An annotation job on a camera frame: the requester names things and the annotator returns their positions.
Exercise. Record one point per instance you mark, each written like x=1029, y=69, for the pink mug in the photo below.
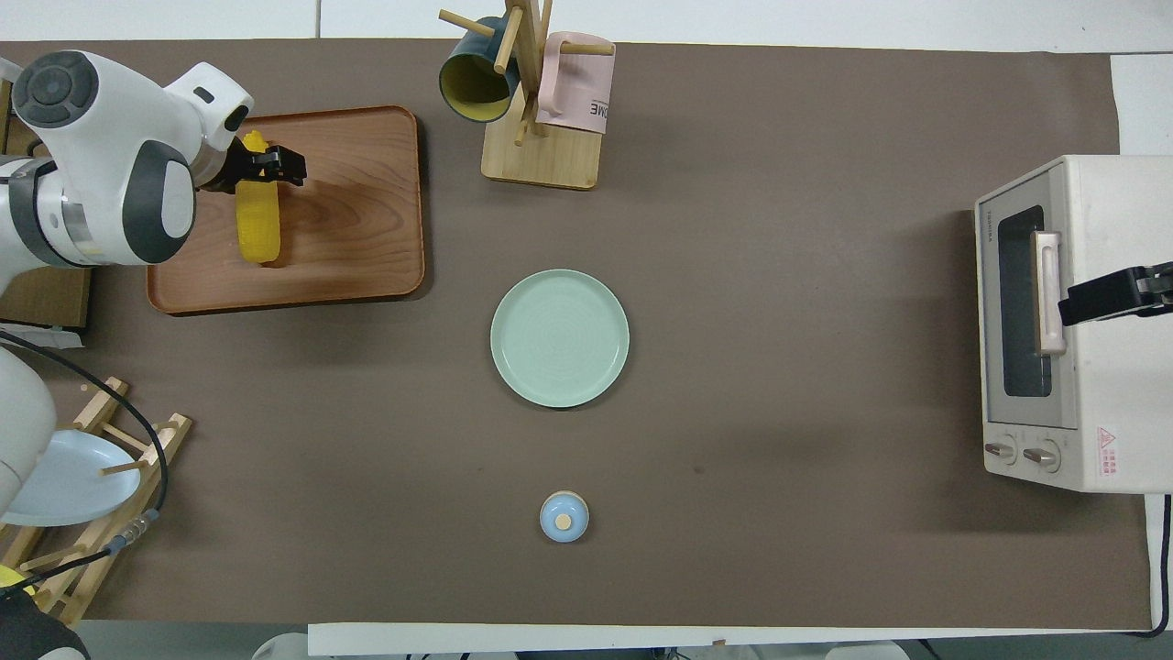
x=577, y=92

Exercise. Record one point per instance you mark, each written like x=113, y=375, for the white round object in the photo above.
x=279, y=647

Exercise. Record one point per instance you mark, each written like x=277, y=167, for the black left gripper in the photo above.
x=240, y=167

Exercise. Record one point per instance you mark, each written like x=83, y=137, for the silver oven knob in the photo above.
x=1001, y=450
x=1043, y=456

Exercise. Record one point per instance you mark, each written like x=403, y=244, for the wooden shelf cabinet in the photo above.
x=46, y=293

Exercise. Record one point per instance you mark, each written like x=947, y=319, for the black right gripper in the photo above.
x=1158, y=286

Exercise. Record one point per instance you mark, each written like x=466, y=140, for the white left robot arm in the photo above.
x=101, y=156

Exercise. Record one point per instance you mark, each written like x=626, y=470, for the wooden serving tray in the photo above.
x=357, y=229

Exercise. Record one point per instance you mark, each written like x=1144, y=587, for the dark green mug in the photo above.
x=472, y=81

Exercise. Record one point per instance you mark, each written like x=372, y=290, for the white toaster oven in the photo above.
x=1118, y=403

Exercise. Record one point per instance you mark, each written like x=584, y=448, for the red warning sticker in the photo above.
x=1108, y=451

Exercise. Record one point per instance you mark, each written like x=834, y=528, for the light green plate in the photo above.
x=559, y=337

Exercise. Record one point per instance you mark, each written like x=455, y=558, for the wooden dish rack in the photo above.
x=110, y=541

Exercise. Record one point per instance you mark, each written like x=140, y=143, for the white tape piece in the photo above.
x=41, y=337

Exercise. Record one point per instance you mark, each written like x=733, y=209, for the light blue plate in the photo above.
x=82, y=481

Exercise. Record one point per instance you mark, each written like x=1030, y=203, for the yellow corn cob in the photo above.
x=258, y=225

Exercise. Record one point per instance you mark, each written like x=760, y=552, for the brown table mat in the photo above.
x=733, y=385

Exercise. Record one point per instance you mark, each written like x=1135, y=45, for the wooden mug tree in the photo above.
x=542, y=158

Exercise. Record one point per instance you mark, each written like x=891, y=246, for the blue jar with wooden knob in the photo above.
x=564, y=518

